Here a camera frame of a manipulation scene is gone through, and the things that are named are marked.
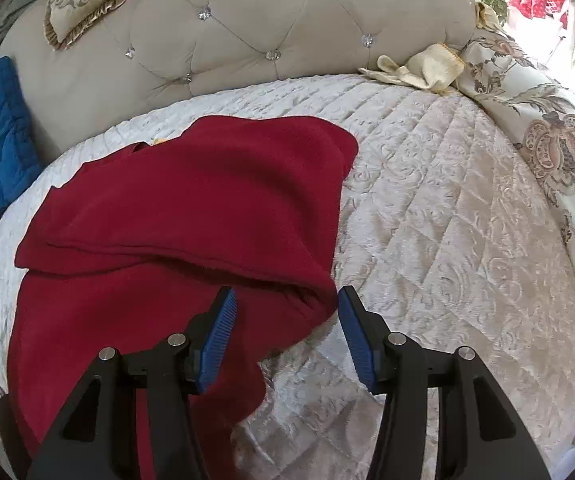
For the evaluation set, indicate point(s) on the pale yellow cloth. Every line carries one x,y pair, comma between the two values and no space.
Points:
427,67

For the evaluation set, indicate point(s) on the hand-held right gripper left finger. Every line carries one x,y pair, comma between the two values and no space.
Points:
217,340

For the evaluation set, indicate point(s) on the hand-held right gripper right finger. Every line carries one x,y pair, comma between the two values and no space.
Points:
355,340

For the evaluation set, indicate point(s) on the white quilted sofa cover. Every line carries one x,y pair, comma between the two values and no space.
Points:
442,185

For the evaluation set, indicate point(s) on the beige tufted headboard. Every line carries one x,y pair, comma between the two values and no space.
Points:
267,10

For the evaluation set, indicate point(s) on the blue quilted cushion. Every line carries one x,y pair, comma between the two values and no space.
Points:
4,135

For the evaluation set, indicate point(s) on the cream floral print cushion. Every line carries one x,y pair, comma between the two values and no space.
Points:
542,110

